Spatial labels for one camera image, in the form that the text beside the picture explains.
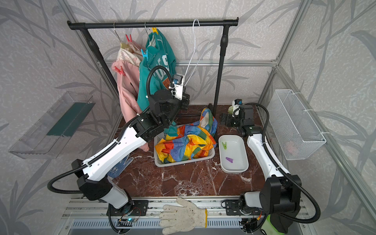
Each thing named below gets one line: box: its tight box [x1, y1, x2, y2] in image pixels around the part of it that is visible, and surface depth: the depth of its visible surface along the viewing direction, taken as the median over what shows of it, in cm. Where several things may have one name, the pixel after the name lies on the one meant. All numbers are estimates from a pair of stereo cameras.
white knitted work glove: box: [159, 197, 208, 235], surface depth 72 cm
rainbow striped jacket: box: [155, 107, 219, 164], surface depth 86 cm
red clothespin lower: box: [114, 65, 126, 76], surface depth 59 cm
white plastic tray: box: [218, 134, 249, 174], surface depth 93 cm
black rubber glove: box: [261, 212, 291, 235], surface depth 69 cm
